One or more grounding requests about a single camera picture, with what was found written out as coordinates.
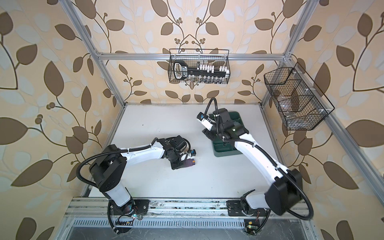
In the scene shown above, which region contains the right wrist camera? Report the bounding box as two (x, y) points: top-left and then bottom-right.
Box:
(197, 112), (216, 131)

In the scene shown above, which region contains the black wire basket wall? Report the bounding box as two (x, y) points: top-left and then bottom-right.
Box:
(264, 63), (335, 131)
(168, 48), (231, 85)

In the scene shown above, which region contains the black wire basket back wall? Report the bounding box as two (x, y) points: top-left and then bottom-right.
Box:
(168, 48), (231, 85)

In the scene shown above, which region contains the black tool in basket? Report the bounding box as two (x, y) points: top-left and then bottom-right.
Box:
(171, 60), (231, 80)

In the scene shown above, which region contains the purple sock beige toe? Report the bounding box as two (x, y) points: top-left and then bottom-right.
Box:
(183, 159), (196, 168)

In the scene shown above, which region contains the green divided plastic tray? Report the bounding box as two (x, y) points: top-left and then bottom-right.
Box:
(211, 111), (243, 158)

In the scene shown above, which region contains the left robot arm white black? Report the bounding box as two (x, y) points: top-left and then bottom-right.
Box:
(76, 136), (196, 214)

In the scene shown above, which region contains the black wire basket right wall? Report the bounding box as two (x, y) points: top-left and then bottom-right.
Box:
(264, 63), (335, 131)

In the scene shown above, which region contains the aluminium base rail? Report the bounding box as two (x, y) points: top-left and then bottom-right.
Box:
(65, 198), (302, 230)

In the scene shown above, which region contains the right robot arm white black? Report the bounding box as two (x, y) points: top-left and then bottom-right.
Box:
(197, 108), (314, 220)

